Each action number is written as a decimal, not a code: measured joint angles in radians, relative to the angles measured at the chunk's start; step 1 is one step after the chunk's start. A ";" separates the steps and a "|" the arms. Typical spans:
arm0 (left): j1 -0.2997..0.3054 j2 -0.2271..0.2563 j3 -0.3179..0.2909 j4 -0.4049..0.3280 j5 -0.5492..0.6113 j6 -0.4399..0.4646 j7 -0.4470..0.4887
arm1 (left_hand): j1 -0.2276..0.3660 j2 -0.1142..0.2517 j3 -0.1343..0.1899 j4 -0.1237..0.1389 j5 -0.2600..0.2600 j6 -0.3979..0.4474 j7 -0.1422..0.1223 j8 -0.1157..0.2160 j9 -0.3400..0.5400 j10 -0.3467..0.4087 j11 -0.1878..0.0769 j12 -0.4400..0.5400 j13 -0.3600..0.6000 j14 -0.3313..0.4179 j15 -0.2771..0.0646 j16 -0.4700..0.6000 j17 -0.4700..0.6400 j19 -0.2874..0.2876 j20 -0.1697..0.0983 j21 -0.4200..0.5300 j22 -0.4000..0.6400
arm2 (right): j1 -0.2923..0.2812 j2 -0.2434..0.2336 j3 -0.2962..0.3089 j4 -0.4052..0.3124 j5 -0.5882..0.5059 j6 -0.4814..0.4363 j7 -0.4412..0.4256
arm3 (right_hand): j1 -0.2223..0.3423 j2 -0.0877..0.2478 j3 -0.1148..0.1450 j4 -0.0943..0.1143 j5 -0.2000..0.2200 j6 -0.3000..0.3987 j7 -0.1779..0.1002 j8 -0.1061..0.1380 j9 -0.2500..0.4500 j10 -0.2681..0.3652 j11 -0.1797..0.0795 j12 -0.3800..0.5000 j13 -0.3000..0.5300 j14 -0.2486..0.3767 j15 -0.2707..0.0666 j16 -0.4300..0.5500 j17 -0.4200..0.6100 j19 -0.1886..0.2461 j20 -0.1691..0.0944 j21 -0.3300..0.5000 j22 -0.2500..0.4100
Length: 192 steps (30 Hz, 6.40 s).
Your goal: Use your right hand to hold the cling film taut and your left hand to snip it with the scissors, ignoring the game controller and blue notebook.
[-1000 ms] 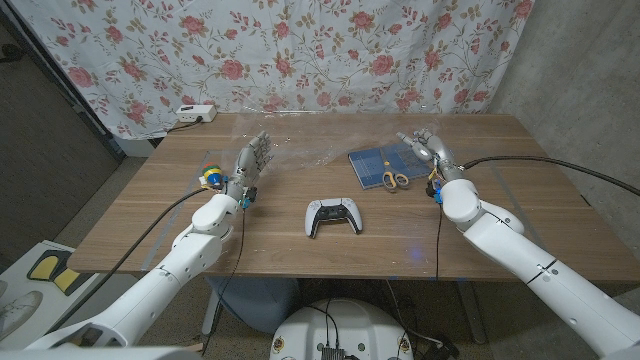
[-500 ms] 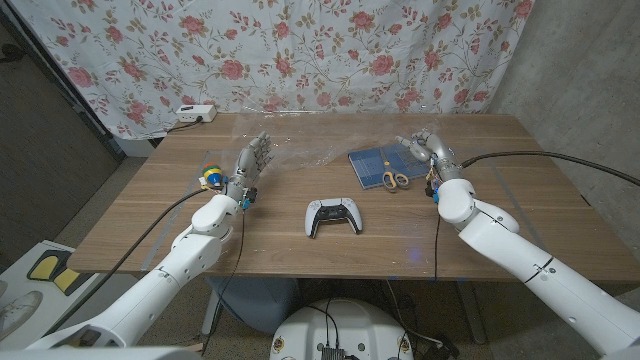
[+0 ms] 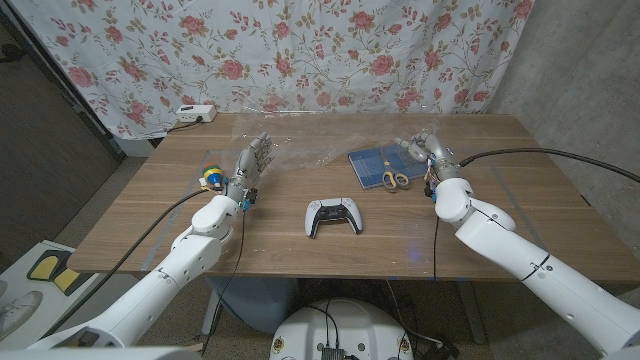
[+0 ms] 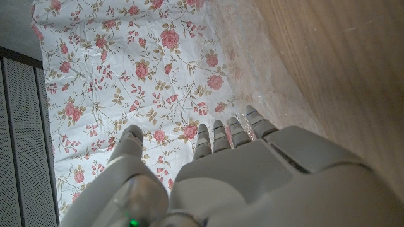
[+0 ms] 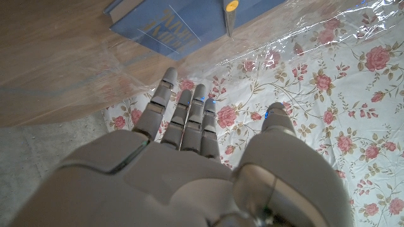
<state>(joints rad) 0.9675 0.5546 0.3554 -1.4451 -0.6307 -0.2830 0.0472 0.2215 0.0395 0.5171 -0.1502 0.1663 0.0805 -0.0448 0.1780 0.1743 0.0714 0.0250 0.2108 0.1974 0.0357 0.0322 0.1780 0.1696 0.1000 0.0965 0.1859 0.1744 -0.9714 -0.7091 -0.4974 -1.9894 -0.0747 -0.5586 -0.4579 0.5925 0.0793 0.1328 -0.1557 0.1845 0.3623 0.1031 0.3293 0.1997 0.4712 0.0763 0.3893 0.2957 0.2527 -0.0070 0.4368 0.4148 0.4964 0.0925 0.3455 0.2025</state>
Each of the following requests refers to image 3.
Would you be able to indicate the black door frame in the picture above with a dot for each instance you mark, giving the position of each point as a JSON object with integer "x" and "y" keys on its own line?
{"x": 65, "y": 95}

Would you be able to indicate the grey table leg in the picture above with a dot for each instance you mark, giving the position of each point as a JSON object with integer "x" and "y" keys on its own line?
{"x": 470, "y": 310}

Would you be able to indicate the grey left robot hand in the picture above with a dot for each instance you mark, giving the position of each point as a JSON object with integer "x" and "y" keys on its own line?
{"x": 250, "y": 162}

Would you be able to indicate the white table leg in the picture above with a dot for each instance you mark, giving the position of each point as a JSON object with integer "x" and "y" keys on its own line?
{"x": 212, "y": 312}

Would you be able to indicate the colourful striped wooden maraca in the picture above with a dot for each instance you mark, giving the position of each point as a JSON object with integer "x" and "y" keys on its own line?
{"x": 213, "y": 174}

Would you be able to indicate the floral print backdrop cloth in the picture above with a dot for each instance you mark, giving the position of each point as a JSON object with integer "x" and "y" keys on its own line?
{"x": 300, "y": 50}

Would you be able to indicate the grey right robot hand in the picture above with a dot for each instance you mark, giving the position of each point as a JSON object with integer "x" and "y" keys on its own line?
{"x": 440, "y": 157}

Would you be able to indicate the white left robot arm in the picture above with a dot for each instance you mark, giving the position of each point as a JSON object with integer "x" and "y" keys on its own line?
{"x": 160, "y": 280}

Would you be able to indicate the white black game controller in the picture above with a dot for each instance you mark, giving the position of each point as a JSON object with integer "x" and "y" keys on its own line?
{"x": 333, "y": 212}

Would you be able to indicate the black floor power adapter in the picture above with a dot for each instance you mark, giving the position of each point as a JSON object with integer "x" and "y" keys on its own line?
{"x": 442, "y": 350}

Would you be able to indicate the clear cling film sheet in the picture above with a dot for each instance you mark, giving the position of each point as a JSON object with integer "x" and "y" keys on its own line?
{"x": 310, "y": 140}

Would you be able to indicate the blue notebook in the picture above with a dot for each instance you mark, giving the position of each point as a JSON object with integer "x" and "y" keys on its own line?
{"x": 370, "y": 167}

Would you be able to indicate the grey blue round stool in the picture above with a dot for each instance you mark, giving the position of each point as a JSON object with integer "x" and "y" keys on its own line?
{"x": 255, "y": 300}

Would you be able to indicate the white mat yellow footprints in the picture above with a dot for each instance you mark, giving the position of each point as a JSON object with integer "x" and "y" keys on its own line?
{"x": 47, "y": 265}

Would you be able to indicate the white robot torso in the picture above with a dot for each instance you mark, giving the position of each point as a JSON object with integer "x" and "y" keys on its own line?
{"x": 350, "y": 330}

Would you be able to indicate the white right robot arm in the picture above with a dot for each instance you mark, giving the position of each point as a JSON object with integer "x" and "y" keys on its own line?
{"x": 540, "y": 270}

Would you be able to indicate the white sneaker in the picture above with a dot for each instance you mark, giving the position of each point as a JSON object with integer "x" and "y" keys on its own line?
{"x": 17, "y": 312}

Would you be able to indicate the white power strip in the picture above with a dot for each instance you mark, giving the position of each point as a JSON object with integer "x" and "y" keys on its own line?
{"x": 196, "y": 113}

